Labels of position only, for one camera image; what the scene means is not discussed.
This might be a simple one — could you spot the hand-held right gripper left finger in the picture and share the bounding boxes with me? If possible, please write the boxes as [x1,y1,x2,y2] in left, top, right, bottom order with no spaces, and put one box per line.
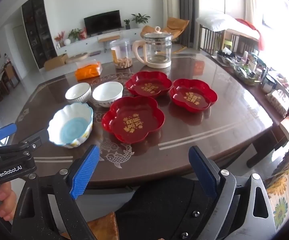
[12,144,101,240]

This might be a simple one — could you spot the orange tissue pack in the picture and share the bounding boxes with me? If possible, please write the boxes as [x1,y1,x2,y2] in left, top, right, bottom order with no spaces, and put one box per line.
[75,60,103,81]

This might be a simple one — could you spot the glass electric kettle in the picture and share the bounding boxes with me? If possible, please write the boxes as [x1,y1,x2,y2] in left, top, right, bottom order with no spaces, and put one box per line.
[132,26,173,69]

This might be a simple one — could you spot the dark wooden railed bed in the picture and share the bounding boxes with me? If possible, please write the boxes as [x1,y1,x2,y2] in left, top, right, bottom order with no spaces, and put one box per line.
[198,24,260,55]

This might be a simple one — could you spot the cardboard box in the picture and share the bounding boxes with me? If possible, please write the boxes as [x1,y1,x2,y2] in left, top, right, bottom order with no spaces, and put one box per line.
[44,54,68,71]

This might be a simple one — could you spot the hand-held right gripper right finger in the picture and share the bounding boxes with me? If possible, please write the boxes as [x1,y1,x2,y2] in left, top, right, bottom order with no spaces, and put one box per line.
[188,145,277,240]

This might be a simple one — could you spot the white bowl with patterned rim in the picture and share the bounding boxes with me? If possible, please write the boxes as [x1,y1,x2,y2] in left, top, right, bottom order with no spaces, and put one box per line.
[92,82,124,108]

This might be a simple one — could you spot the brown seat cushion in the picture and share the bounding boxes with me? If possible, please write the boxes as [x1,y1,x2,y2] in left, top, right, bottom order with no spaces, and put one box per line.
[62,211,117,240]

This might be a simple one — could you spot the orange lounge chair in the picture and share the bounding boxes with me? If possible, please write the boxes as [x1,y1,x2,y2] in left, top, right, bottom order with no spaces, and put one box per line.
[141,17,190,42]

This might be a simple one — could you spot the white scalloped bowl blue inside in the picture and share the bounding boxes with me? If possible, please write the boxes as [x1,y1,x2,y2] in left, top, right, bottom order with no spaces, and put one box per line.
[47,102,94,149]

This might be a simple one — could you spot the black television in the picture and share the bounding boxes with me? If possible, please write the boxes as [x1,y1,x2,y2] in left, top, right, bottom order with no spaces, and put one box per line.
[84,10,122,36]

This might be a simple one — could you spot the large green potted plant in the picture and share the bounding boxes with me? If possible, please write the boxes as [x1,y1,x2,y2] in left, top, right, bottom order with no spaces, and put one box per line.
[131,13,151,26]

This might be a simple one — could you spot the dark display cabinet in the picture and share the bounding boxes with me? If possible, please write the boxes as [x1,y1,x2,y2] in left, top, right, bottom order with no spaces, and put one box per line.
[21,0,58,69]

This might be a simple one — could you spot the white ribbed bowl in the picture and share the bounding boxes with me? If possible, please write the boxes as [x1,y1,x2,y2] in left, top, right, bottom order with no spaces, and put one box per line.
[65,82,92,104]

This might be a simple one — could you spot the person's left hand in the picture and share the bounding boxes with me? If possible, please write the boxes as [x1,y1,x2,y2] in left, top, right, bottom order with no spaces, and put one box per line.
[0,181,17,222]

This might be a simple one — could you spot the patterned tissue box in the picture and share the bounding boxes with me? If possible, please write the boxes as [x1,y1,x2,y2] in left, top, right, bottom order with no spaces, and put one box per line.
[266,89,289,118]

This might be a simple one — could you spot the wooden bench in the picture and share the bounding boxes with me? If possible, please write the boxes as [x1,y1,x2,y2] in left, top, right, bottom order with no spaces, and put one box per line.
[98,35,121,53]

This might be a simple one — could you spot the red cloth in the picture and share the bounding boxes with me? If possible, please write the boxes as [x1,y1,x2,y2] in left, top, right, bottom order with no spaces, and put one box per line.
[236,19,267,51]

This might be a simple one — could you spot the grey curtain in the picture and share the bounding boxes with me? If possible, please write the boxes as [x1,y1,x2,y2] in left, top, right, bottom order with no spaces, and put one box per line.
[178,0,200,50]

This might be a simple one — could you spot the large red flower-shaped plate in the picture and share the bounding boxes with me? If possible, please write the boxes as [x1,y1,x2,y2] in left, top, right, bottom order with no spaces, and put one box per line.
[101,95,165,144]

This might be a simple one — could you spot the white tv cabinet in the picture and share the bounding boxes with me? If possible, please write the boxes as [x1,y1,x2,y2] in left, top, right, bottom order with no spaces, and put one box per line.
[57,27,147,55]

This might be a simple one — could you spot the wooden chair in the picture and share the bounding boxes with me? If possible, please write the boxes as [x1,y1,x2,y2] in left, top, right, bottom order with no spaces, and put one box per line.
[0,61,21,98]

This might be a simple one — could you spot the round wooden board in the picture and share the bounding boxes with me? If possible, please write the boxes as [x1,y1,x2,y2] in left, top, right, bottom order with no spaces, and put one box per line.
[66,52,88,64]

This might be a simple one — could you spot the clear plastic jar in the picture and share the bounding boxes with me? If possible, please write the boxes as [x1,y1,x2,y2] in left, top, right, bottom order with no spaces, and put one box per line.
[110,39,133,69]

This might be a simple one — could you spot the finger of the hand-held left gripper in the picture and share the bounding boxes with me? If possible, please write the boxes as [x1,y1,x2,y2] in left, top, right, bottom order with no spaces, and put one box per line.
[0,135,43,156]
[0,123,18,153]

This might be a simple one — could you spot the cluster of bottles and jars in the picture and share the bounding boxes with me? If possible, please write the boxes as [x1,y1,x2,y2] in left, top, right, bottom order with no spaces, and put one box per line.
[216,46,277,87]

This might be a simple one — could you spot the person's black pants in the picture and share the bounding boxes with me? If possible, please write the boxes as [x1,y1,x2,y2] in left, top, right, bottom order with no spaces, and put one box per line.
[114,176,220,240]

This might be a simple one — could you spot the white pillow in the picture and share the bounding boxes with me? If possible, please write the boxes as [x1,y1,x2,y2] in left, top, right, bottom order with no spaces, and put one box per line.
[196,14,245,34]

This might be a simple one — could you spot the red flowers in white vase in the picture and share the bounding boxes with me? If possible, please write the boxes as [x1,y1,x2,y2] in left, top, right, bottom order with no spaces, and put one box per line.
[54,31,71,47]

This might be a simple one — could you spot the leafy potted plant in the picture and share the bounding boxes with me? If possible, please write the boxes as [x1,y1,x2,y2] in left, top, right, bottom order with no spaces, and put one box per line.
[68,28,82,41]

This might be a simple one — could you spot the floral cushion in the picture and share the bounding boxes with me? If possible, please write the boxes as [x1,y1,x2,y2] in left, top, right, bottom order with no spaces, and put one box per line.
[264,140,289,227]

